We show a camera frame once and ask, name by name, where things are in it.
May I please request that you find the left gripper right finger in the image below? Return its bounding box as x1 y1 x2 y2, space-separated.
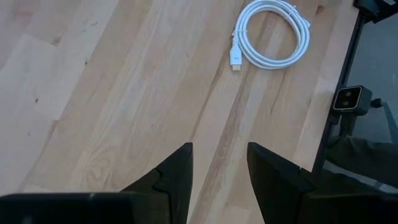
247 142 315 224

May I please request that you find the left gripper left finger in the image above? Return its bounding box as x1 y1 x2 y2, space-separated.
121 142 195 224

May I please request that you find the white cable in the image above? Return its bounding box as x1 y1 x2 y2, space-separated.
229 0 312 72

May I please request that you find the small black depth camera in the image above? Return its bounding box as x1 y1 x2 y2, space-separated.
331 85 374 118

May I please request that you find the black aluminium table frame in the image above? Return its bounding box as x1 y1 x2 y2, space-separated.
312 0 398 190

